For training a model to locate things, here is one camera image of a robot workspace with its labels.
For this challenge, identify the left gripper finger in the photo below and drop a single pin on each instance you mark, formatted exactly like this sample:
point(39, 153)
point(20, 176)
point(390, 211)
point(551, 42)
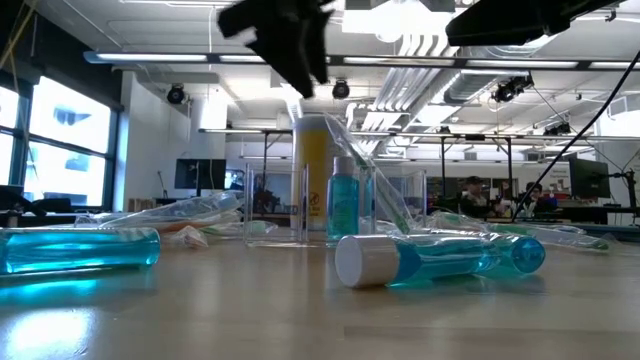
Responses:
point(321, 50)
point(295, 60)

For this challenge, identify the clear acrylic organizer box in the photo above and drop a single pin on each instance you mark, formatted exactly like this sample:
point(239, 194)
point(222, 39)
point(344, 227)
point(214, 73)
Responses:
point(304, 210)

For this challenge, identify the blue mouthwash bottle white cap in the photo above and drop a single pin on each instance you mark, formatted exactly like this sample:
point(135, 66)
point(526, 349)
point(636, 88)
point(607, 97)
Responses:
point(75, 252)
point(370, 262)
point(342, 205)

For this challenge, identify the packaged purple toothbrush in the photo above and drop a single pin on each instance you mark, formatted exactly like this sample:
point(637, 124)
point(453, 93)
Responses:
point(200, 205)

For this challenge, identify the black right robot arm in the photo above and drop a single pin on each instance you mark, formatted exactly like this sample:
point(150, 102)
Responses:
point(510, 22)

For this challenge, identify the overhead light bar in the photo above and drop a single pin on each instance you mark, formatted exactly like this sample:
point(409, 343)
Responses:
point(400, 61)

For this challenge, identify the white yellow wipes canister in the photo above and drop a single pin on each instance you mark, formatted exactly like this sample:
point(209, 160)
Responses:
point(312, 165)

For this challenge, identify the black monitor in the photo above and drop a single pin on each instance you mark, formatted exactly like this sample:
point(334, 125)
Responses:
point(589, 177)
point(200, 174)

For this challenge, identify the person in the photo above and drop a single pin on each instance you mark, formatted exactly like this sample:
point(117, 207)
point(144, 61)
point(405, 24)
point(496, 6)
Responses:
point(537, 197)
point(472, 194)

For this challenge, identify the large window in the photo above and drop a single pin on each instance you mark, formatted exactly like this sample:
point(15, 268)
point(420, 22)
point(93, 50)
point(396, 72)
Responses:
point(65, 165)

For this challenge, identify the silver ventilation duct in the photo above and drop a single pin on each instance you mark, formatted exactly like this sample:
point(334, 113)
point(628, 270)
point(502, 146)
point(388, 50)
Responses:
point(480, 80)

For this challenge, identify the black background rig frame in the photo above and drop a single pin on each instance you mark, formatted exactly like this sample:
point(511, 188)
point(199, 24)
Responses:
point(443, 165)

